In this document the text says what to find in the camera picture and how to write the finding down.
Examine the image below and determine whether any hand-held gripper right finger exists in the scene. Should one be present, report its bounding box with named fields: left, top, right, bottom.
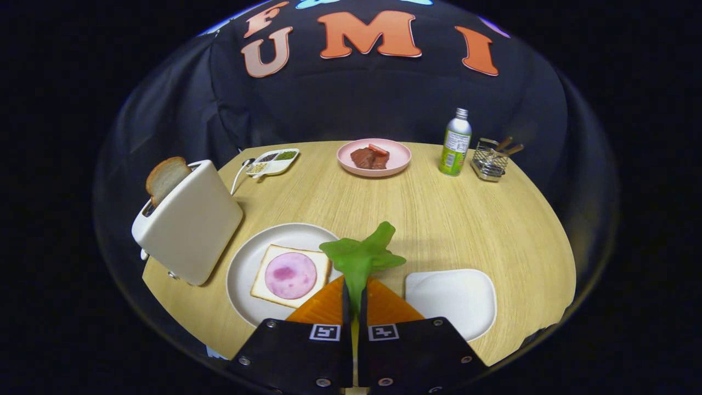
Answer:
left=358, top=276, right=490, bottom=393

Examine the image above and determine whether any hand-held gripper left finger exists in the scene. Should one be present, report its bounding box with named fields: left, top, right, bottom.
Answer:
left=228, top=275, right=354, bottom=393

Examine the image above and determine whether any green lettuce leaf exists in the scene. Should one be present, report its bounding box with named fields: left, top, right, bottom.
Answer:
left=319, top=221, right=407, bottom=316

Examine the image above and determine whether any toasted bread slice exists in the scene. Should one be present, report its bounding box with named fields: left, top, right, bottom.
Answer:
left=145, top=156, right=193, bottom=207

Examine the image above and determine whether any white square plate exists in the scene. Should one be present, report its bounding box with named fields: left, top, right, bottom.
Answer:
left=405, top=269, right=497, bottom=342

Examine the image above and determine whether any bread slice under ham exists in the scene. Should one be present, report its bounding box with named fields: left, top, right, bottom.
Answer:
left=251, top=245, right=332, bottom=309

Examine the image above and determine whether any pink ham slice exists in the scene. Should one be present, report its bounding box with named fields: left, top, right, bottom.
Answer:
left=264, top=252, right=318, bottom=300

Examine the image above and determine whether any white round plate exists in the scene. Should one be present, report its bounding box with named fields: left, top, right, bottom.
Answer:
left=226, top=222, right=343, bottom=328

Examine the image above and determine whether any white toaster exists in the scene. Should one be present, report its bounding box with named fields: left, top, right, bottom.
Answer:
left=132, top=160, right=244, bottom=286

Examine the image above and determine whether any white divided dish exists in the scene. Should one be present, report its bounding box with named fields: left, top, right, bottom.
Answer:
left=245, top=148, right=300, bottom=179

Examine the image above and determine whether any pink plate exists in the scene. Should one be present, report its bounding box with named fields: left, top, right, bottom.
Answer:
left=337, top=138, right=412, bottom=177

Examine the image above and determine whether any brown meat piece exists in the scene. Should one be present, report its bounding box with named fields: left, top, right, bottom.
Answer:
left=350, top=147, right=390, bottom=170

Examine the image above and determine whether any green bottle with silver cap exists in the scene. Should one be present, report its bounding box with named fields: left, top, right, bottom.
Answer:
left=439, top=108, right=472, bottom=177

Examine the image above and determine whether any black backdrop cloth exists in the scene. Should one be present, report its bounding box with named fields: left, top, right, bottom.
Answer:
left=93, top=0, right=618, bottom=330

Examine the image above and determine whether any white toaster cable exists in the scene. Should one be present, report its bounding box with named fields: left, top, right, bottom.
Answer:
left=230, top=159, right=256, bottom=195

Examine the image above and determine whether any wire mesh utensil basket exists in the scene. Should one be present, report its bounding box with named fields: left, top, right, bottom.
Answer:
left=471, top=138, right=509, bottom=182

